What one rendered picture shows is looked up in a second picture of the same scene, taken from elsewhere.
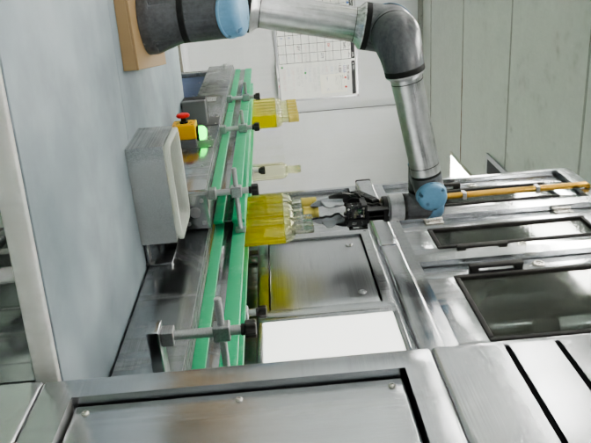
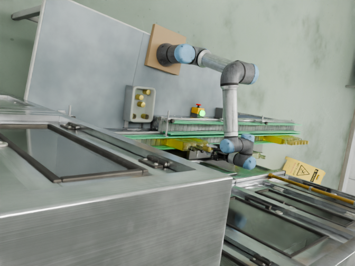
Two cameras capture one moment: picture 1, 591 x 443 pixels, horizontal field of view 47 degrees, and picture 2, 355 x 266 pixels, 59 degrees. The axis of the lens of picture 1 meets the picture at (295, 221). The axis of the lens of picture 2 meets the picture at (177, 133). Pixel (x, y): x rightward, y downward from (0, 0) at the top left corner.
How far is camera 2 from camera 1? 145 cm
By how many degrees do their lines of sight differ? 48
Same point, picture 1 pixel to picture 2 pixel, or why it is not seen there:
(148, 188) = (127, 100)
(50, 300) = (32, 82)
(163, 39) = (162, 59)
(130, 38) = (148, 54)
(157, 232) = (126, 116)
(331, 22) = (221, 65)
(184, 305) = not seen: hidden behind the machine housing
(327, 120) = not seen: outside the picture
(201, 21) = (170, 54)
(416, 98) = (226, 96)
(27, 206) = (35, 56)
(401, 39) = (225, 69)
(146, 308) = not seen: hidden behind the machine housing
